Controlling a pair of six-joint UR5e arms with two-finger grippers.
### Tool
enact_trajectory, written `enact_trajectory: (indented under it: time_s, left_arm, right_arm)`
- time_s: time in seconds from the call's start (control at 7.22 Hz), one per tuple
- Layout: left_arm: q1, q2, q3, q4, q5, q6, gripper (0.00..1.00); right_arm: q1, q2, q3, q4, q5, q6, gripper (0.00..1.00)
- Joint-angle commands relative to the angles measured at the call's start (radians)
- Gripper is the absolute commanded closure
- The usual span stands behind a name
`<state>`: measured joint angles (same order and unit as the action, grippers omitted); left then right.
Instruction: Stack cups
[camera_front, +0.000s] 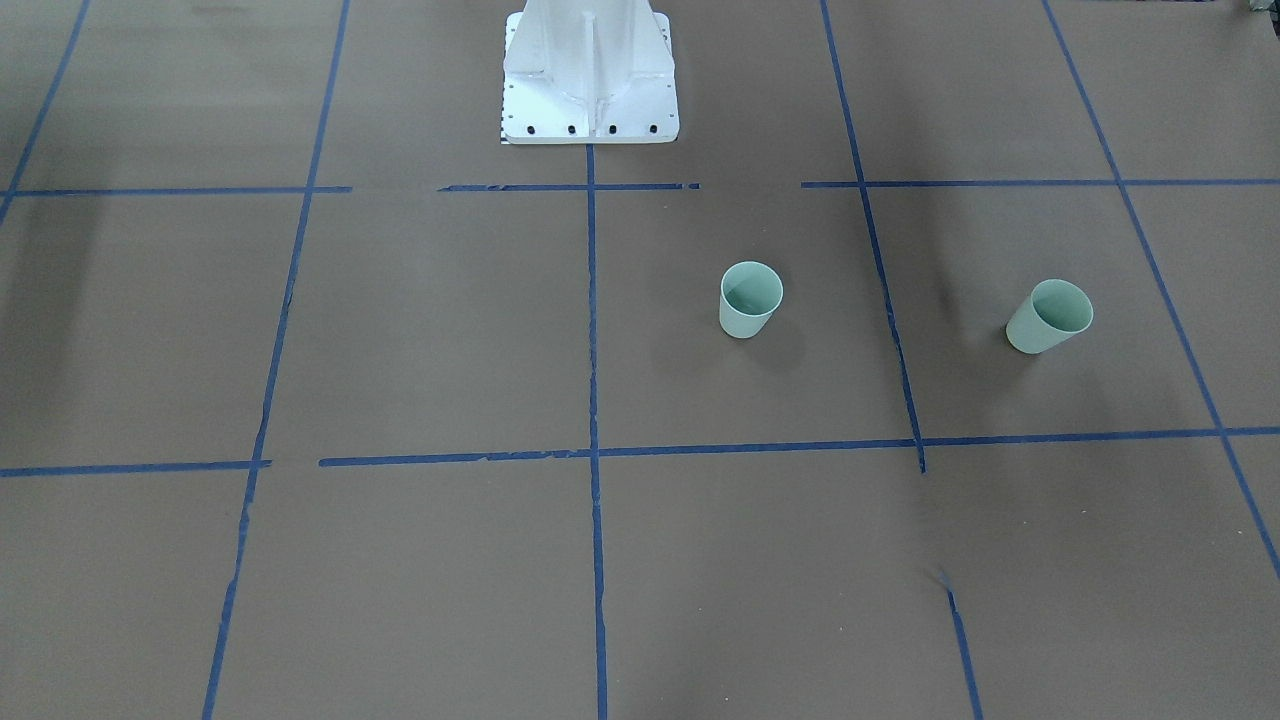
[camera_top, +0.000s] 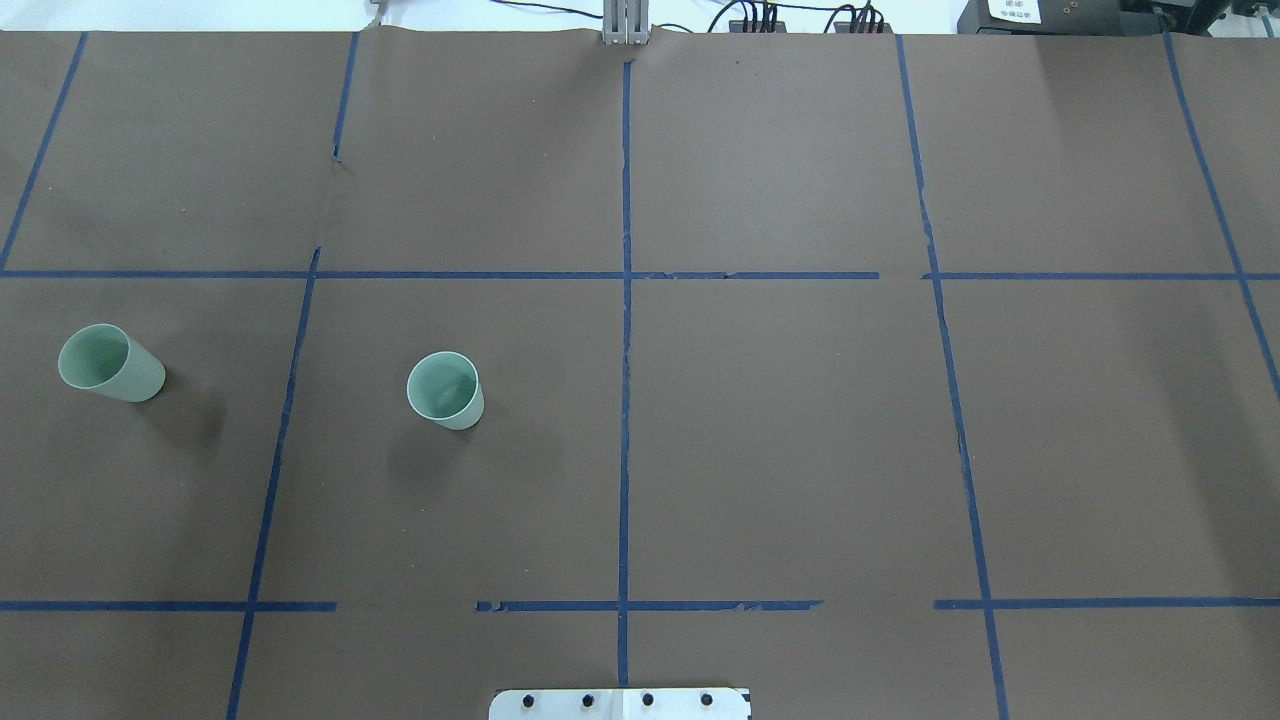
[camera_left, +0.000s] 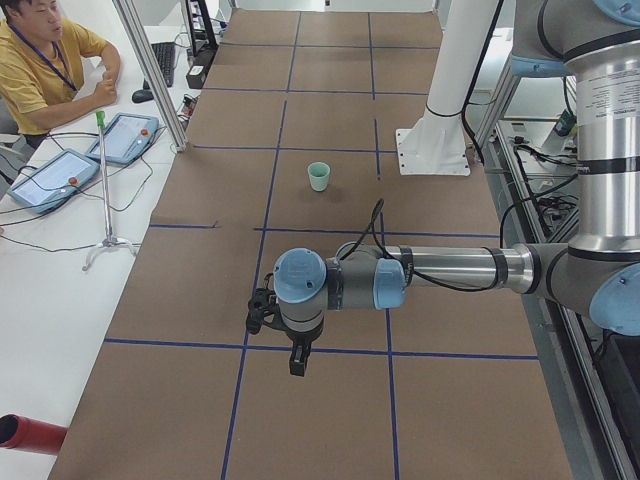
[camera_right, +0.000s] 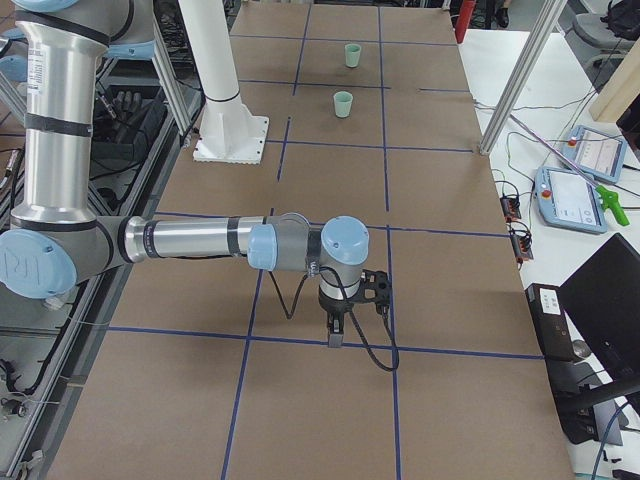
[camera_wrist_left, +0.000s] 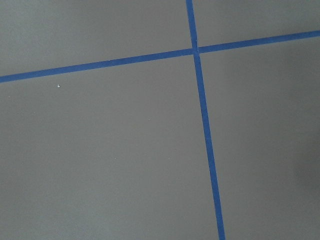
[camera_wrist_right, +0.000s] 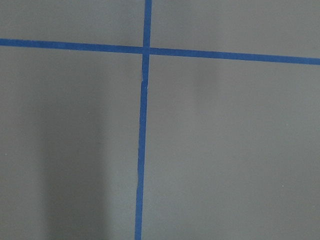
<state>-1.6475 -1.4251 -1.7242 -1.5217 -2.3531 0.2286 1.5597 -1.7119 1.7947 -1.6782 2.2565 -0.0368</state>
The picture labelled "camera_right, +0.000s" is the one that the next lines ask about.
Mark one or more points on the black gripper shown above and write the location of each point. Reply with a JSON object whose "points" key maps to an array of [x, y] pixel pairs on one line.
{"points": [[333, 307]]}

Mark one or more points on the mint green cup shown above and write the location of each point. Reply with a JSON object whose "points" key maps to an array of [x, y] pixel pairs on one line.
{"points": [[352, 53], [342, 101]]}

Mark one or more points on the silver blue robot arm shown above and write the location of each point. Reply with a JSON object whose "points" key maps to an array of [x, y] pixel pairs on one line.
{"points": [[55, 241]]}

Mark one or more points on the lower red circuit board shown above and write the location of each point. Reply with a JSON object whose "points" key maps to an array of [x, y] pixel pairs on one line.
{"points": [[522, 245]]}

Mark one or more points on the red circuit board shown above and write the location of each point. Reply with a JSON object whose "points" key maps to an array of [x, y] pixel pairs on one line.
{"points": [[522, 245], [510, 207]]}

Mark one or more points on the upper red circuit board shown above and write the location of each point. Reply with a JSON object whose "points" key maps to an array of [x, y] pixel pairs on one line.
{"points": [[510, 207]]}

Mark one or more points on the near teach pendant tablet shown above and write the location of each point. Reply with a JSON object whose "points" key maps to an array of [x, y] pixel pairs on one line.
{"points": [[565, 200]]}

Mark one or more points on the teach pendant tablet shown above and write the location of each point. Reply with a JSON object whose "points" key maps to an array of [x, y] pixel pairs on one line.
{"points": [[596, 153], [565, 200]]}

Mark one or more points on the black computer monitor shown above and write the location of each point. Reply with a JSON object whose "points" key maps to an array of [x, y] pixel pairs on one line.
{"points": [[602, 300]]}

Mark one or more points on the far teach pendant tablet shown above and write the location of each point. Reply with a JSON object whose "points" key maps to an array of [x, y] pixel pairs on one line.
{"points": [[596, 153]]}

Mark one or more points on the red fire extinguisher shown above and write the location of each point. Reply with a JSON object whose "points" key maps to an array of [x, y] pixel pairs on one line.
{"points": [[463, 19]]}

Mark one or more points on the wooden board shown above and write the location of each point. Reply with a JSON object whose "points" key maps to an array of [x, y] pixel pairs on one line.
{"points": [[623, 86]]}

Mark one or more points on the grey office chair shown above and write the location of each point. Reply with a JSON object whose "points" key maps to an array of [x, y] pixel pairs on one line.
{"points": [[613, 32]]}

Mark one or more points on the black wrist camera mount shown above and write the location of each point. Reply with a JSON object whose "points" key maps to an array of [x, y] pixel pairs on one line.
{"points": [[375, 287]]}

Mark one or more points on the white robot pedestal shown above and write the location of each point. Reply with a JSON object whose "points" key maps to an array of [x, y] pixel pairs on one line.
{"points": [[228, 131]]}

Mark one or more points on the aluminium frame post left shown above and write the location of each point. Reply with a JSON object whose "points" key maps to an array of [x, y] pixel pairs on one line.
{"points": [[169, 84]]}

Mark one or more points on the aluminium frame post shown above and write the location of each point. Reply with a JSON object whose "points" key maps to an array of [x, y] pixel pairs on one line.
{"points": [[525, 63], [169, 84]]}

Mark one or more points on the black equipment under frame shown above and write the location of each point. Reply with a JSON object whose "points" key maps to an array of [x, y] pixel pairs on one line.
{"points": [[126, 122]]}

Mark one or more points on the green plastic handle tool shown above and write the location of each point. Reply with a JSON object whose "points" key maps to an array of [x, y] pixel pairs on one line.
{"points": [[610, 201]]}

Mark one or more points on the aluminium frame post right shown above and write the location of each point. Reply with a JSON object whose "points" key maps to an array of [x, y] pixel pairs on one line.
{"points": [[525, 63]]}

